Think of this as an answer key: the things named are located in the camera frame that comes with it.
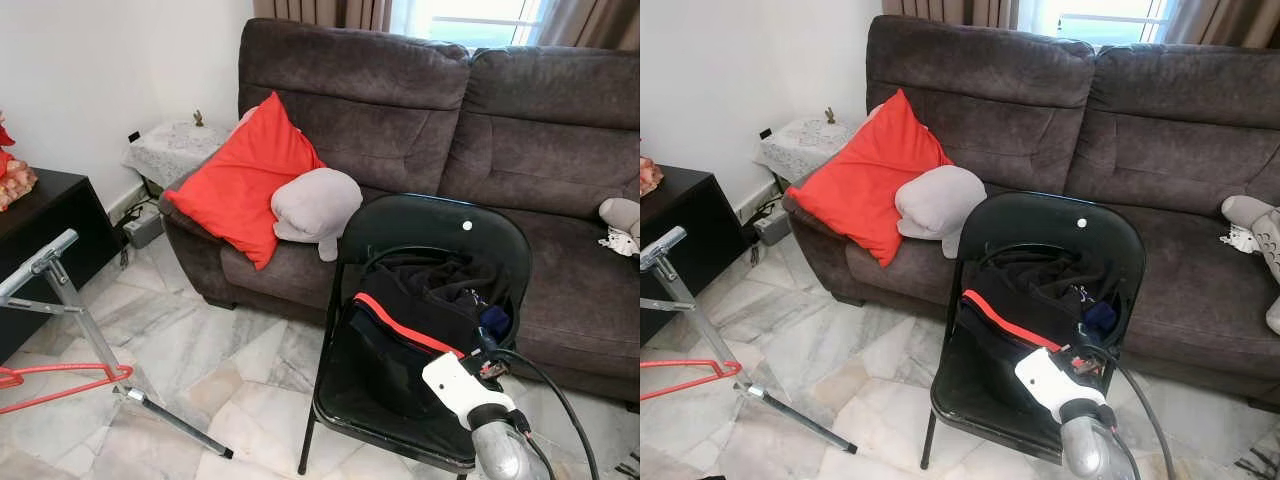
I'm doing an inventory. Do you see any black garment with red trim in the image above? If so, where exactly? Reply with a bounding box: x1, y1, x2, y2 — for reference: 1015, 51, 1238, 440
955, 248, 1121, 401
345, 250, 516, 421

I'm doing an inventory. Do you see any red plastic hanger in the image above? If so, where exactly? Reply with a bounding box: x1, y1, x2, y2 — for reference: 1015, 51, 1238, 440
0, 362, 134, 416
640, 358, 743, 403

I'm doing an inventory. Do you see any grey plush toy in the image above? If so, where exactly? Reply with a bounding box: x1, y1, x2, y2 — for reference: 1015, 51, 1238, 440
1220, 195, 1280, 336
598, 196, 641, 253

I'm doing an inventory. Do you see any metal clothes rack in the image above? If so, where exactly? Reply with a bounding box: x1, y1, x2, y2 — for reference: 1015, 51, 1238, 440
0, 228, 236, 461
640, 225, 859, 456

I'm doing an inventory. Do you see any dark brown fabric sofa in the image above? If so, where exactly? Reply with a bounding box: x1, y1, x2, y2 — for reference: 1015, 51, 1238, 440
160, 18, 641, 406
783, 15, 1280, 411

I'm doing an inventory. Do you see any side table with lace cloth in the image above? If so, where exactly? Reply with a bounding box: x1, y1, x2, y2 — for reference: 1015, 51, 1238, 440
755, 117, 866, 186
120, 120, 236, 191

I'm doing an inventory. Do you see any brown curtain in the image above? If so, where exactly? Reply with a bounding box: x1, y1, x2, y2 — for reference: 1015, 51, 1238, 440
1165, 0, 1280, 49
880, 0, 1021, 31
252, 0, 393, 33
535, 0, 641, 51

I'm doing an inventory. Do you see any red square cushion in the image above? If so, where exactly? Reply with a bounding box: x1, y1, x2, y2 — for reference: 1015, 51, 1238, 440
785, 88, 954, 269
163, 92, 327, 271

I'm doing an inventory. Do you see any bright window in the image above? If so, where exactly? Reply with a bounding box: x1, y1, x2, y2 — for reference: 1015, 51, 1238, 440
1018, 0, 1176, 46
390, 0, 546, 49

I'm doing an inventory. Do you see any grey plush pillow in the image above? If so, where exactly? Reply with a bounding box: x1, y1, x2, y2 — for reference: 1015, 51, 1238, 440
893, 165, 988, 259
270, 167, 364, 263

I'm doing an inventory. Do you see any long black TV cabinet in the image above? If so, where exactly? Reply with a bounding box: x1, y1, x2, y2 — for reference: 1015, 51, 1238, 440
0, 168, 119, 361

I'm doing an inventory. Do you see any grey power box with cables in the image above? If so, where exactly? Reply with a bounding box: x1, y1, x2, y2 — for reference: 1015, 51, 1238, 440
122, 205, 166, 249
752, 208, 793, 246

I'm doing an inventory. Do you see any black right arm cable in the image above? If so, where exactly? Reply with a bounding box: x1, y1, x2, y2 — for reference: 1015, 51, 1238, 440
490, 345, 601, 480
1085, 340, 1176, 480

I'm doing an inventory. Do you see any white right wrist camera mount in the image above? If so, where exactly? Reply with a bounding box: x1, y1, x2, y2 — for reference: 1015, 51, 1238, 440
1014, 345, 1109, 426
422, 350, 516, 433

